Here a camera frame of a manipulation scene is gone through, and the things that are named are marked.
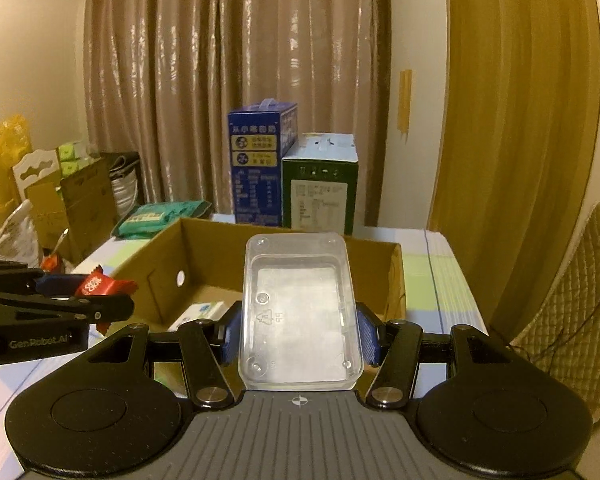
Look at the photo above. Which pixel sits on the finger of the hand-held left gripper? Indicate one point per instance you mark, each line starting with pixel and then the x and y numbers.
pixel 110 306
pixel 57 285

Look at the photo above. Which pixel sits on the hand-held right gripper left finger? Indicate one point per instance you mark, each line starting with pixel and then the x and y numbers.
pixel 230 340

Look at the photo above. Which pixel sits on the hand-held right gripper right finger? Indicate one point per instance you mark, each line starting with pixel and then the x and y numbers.
pixel 369 335

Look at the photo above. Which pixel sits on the red candy packet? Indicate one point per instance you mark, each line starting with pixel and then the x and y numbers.
pixel 95 285

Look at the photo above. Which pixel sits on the white medicine box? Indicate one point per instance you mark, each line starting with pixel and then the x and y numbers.
pixel 200 312

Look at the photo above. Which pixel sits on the clear plastic container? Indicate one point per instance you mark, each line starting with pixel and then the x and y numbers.
pixel 295 300

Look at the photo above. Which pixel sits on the large cardboard box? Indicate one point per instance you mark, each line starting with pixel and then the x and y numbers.
pixel 200 260

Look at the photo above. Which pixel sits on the small red object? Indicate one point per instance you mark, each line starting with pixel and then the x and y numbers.
pixel 50 262

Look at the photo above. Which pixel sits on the crumpled white plastic bag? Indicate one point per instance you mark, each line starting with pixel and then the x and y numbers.
pixel 15 240

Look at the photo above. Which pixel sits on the brown corrugated carton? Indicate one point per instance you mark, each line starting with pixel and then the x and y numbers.
pixel 85 205

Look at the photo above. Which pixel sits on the green wet wipes pack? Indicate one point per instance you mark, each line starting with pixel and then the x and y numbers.
pixel 155 217

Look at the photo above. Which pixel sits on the white carved chair back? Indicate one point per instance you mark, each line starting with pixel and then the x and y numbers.
pixel 35 170

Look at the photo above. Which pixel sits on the green tissue packs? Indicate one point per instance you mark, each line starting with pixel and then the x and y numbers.
pixel 72 157

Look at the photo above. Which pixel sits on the yellow plastic bag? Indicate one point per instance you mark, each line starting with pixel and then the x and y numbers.
pixel 5 160

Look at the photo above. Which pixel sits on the green milk carton box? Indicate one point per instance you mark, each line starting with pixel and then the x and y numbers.
pixel 320 195

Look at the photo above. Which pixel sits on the blue milk carton box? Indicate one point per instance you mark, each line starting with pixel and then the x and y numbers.
pixel 260 180

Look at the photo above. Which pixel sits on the quilted beige chair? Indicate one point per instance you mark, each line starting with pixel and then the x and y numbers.
pixel 580 310

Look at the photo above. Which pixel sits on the brown shiny curtain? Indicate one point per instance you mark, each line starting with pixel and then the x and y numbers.
pixel 180 85

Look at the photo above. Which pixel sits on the yellow tape strip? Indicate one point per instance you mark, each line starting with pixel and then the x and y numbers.
pixel 405 100

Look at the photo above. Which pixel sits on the golden yellow curtain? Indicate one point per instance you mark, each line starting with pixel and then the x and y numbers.
pixel 505 135

